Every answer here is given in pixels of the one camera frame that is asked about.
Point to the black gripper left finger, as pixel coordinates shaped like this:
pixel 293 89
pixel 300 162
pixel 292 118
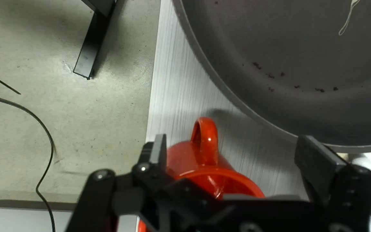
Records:
pixel 153 159

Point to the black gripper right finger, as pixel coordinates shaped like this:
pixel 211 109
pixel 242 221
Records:
pixel 327 176

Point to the orange ceramic mug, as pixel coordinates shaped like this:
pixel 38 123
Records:
pixel 199 190

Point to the dark nonstick frying pan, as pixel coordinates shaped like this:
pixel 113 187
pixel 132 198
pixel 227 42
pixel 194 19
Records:
pixel 298 66

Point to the black metal stand base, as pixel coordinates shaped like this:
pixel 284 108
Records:
pixel 96 34

